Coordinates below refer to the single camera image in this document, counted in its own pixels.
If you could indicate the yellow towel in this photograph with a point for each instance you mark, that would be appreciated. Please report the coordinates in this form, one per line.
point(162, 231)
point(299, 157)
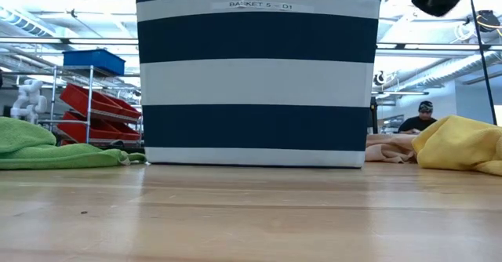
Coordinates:
point(459, 144)

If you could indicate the navy white striped fabric basket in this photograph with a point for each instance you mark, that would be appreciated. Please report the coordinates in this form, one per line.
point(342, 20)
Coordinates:
point(255, 81)

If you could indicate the green towel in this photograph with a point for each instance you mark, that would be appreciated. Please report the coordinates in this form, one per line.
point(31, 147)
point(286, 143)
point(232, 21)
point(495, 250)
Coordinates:
point(39, 152)

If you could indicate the pink towel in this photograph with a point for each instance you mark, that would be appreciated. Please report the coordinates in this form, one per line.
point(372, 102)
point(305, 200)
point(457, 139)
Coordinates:
point(388, 148)

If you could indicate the person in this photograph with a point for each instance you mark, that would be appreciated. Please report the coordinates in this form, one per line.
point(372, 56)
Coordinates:
point(417, 122)

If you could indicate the red plastic bin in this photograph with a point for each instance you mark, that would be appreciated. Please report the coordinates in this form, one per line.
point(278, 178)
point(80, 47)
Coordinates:
point(129, 134)
point(74, 130)
point(78, 97)
point(129, 111)

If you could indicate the blue plastic bin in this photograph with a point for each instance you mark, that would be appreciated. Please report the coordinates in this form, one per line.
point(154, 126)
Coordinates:
point(94, 62)

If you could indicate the white robot figure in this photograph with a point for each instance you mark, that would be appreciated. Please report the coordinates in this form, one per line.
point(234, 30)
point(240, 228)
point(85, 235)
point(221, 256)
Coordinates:
point(29, 97)

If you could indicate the black upright post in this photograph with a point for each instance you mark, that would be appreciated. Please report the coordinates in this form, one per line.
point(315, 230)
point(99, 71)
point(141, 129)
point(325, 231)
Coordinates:
point(373, 115)

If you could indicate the black metal table frame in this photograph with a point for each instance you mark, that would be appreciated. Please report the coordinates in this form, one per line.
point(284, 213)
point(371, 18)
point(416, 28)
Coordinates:
point(110, 149)

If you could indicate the grey overhead rail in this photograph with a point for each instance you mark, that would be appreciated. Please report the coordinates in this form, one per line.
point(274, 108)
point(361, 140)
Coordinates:
point(78, 41)

